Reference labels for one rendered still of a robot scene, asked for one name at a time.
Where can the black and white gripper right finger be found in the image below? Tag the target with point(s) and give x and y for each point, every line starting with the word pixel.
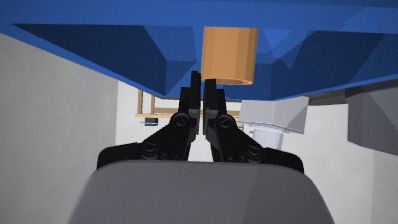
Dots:
pixel 230 144

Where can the bronze bushing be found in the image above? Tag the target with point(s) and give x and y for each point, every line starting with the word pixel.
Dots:
pixel 228 55

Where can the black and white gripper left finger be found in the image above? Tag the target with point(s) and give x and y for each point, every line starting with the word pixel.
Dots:
pixel 169 142

